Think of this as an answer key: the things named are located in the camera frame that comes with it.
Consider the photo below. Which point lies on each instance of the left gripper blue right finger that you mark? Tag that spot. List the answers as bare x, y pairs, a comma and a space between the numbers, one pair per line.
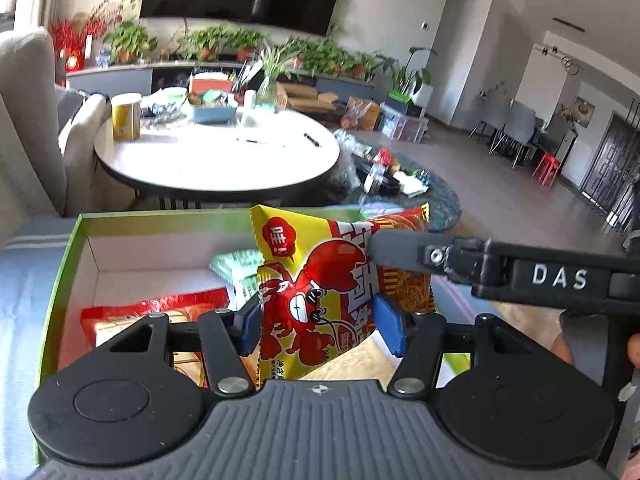
395, 325

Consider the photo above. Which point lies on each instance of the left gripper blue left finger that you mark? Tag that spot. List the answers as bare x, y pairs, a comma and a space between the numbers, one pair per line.
246, 326

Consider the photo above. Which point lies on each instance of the yellow red lobster snack bag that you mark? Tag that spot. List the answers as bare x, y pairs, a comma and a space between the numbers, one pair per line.
317, 286

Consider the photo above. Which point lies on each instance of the red cracker snack bag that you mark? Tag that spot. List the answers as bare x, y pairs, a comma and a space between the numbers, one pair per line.
102, 323

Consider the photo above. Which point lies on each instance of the blue tray with snacks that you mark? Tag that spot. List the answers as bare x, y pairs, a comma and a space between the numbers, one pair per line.
212, 107

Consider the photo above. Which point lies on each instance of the green snack bag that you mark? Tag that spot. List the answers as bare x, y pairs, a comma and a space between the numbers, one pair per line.
239, 269

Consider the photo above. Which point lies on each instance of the dark marble round table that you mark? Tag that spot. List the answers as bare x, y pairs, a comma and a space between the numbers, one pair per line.
409, 187

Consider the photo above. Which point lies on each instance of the red plastic stool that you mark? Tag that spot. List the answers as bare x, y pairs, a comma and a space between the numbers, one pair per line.
546, 170

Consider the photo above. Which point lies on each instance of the grey dining chair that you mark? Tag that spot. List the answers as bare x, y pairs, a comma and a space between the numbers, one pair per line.
519, 128

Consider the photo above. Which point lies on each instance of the white oval coffee table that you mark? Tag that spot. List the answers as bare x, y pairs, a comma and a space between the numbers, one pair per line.
259, 156

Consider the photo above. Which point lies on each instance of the clear plastic storage bin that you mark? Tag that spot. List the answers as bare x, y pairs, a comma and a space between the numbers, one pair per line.
400, 127

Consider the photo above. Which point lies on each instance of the black marker pen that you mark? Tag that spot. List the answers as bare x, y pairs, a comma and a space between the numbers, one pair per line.
311, 140

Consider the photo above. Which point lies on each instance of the tall potted plant white pot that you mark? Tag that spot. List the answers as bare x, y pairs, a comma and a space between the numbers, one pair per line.
405, 81

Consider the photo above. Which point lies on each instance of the blue striped cloth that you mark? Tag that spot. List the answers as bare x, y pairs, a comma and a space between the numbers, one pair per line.
30, 259

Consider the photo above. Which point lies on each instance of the cardboard box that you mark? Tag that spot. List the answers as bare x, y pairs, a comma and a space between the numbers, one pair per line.
305, 99

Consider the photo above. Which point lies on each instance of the yellow tin can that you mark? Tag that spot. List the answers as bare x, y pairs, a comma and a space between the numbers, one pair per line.
126, 116

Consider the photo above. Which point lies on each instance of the glass vase with plant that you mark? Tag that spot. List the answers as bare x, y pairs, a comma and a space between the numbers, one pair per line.
274, 61

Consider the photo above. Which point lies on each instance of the grey tv cabinet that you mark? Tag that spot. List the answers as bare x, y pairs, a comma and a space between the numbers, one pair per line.
148, 78

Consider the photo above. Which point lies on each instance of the grey sofa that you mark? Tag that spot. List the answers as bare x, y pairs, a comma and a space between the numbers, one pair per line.
48, 163

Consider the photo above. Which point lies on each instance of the red flower decoration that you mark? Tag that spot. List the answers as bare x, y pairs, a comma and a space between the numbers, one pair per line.
73, 37

